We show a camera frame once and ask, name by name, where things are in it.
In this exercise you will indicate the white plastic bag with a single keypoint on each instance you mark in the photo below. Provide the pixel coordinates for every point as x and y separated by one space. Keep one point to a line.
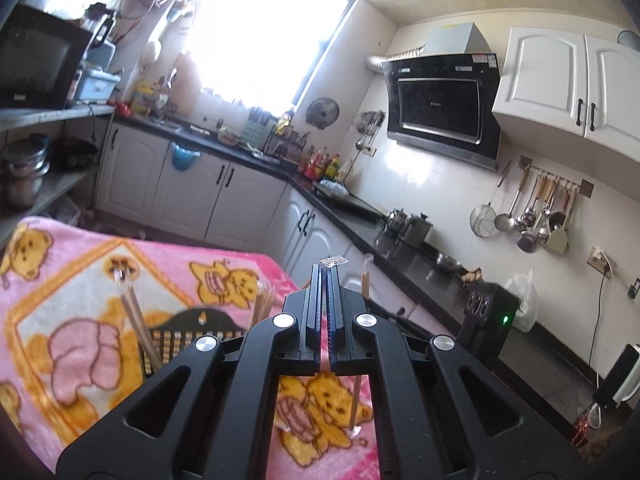
522 305

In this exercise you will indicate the steel kettle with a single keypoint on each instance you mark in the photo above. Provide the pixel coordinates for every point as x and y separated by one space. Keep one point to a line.
417 230

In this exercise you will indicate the large plastic jug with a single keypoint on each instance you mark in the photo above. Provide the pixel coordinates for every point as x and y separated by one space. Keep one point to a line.
187 85

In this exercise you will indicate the yellow food package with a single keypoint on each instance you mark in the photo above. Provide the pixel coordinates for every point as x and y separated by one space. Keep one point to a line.
144 100

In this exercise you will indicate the wall outlet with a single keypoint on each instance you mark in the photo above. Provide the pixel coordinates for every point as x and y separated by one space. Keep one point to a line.
371 151

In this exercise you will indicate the kitchen window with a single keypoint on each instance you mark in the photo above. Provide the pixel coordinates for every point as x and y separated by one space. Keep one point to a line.
270 35

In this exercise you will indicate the green plastic utensil basket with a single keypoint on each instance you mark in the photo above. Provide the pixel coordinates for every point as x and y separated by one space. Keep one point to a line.
195 350

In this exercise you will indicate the white round hanging utensil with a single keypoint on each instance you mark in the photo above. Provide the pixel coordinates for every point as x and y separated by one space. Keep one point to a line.
152 51

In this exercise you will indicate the teal knife block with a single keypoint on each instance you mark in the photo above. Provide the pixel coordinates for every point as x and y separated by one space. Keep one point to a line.
257 132

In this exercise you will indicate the white upper cabinet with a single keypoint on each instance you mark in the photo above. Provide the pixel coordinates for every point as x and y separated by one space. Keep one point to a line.
540 85

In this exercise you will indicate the white wall holder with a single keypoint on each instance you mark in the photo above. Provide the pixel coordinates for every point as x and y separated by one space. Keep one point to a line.
180 10

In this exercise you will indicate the row of sauce bottles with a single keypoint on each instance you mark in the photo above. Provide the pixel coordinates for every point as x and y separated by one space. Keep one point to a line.
325 167

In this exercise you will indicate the silver exhaust duct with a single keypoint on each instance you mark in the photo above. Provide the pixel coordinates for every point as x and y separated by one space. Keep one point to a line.
385 57

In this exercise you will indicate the steel bowl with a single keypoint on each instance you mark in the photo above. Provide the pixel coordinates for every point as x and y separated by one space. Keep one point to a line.
449 262

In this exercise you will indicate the ginger root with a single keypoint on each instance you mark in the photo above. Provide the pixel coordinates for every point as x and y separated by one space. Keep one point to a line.
472 276

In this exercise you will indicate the pale blue plastic box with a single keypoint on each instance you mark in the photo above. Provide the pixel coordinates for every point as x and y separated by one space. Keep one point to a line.
104 55

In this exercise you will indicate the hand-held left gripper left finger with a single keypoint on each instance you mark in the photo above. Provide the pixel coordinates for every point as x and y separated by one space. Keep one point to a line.
317 305

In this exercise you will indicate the blue hanging bin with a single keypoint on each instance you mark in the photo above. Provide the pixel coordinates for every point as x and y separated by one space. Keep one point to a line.
184 157

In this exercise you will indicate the glass french press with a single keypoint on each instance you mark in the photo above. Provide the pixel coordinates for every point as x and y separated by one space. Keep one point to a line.
396 222

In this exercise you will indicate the stacked steel pots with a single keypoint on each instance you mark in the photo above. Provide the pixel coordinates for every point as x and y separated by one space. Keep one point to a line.
22 180

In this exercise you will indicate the hanging kitchen tools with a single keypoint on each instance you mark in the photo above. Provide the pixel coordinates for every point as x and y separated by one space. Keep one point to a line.
370 125

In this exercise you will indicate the steel shelf table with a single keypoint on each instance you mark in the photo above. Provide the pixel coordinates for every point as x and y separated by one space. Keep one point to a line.
50 115

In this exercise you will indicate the steel measuring cup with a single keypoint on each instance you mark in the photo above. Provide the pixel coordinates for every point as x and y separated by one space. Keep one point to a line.
526 242

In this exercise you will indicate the steel slotted ladle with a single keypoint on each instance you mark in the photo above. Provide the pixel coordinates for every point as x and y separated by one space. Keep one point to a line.
505 221

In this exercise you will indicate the pink printed blanket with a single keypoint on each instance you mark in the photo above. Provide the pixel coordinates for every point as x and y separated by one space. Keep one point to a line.
75 280

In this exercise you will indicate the black range hood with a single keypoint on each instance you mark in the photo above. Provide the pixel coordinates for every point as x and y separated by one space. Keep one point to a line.
440 105

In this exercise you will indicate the black kitchen countertop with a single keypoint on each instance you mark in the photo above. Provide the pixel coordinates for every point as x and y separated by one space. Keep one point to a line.
425 280

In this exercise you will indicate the wall socket with plug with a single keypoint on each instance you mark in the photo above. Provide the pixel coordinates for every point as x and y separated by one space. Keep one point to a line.
597 258

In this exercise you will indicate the red mesh pouch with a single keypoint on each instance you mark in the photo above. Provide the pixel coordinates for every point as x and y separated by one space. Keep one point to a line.
587 425

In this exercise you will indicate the black wok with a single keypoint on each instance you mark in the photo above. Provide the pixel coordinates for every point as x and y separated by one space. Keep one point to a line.
75 152

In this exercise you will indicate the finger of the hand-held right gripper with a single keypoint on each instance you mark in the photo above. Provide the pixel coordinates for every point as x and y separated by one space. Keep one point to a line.
420 329

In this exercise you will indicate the black microwave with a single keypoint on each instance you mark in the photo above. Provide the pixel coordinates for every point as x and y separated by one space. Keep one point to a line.
35 60

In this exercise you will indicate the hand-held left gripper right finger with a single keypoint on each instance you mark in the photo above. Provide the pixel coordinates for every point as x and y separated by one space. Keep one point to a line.
334 310

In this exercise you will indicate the white and black appliance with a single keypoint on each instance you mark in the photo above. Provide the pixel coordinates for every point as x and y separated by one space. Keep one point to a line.
627 375

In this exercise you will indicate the pile of plastic-wrapped chopsticks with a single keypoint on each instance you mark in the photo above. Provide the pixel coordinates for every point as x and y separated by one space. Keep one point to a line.
136 320

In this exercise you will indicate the grey-blue lidded crate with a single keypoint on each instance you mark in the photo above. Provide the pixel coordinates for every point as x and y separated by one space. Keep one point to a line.
97 85

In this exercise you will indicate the small black wall fan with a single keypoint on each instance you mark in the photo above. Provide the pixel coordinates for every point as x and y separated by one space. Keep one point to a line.
323 112

